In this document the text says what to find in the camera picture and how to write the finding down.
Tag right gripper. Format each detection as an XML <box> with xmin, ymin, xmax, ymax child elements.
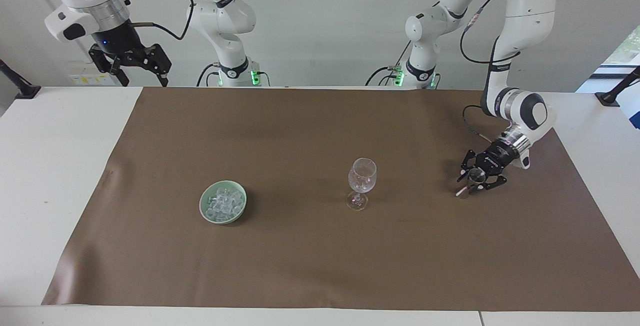
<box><xmin>88</xmin><ymin>19</ymin><xmax>173</xmax><ymax>88</ymax></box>

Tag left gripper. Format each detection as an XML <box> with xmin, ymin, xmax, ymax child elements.
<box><xmin>456</xmin><ymin>138</ymin><xmax>519</xmax><ymax>193</ymax></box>

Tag clear wine glass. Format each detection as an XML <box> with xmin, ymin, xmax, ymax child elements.
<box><xmin>346</xmin><ymin>158</ymin><xmax>378</xmax><ymax>212</ymax></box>

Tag clear ice cubes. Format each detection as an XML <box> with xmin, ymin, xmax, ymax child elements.
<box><xmin>206</xmin><ymin>188</ymin><xmax>245</xmax><ymax>218</ymax></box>

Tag black stand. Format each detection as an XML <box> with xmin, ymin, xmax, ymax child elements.
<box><xmin>0</xmin><ymin>59</ymin><xmax>42</xmax><ymax>100</ymax></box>
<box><xmin>594</xmin><ymin>66</ymin><xmax>640</xmax><ymax>108</ymax></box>

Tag pale green bowl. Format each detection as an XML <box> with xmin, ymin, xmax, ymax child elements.
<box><xmin>199</xmin><ymin>180</ymin><xmax>248</xmax><ymax>225</ymax></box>

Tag black cable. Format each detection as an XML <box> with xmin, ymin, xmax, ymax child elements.
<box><xmin>195</xmin><ymin>63</ymin><xmax>221</xmax><ymax>88</ymax></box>
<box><xmin>458</xmin><ymin>0</ymin><xmax>522</xmax><ymax>65</ymax></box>
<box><xmin>461</xmin><ymin>105</ymin><xmax>497</xmax><ymax>142</ymax></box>
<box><xmin>364</xmin><ymin>65</ymin><xmax>402</xmax><ymax>87</ymax></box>
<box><xmin>120</xmin><ymin>0</ymin><xmax>196</xmax><ymax>42</ymax></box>

